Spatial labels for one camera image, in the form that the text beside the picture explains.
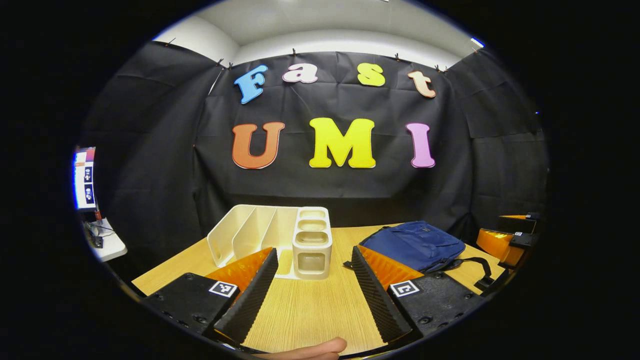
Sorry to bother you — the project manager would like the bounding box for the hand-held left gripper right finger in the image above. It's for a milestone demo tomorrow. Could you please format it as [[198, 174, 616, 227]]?
[[350, 244, 487, 345]]

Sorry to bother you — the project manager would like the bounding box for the white side table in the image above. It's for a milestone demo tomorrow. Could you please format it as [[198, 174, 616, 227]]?
[[82, 217, 128, 263]]

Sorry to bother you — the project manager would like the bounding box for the white bookshelf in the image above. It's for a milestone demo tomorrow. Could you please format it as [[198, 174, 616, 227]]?
[[206, 204, 333, 281]]

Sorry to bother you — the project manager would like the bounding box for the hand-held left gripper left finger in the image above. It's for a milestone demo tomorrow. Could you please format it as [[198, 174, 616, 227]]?
[[142, 246, 280, 347]]

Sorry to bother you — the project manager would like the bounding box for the computer monitor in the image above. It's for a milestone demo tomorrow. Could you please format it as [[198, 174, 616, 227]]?
[[73, 146, 98, 213]]

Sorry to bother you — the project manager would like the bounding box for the black backdrop cloth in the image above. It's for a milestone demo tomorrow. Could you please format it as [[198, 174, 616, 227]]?
[[80, 40, 551, 261]]

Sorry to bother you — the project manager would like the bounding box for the blue schoolbag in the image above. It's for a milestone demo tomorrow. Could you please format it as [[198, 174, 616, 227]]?
[[343, 220, 510, 295]]

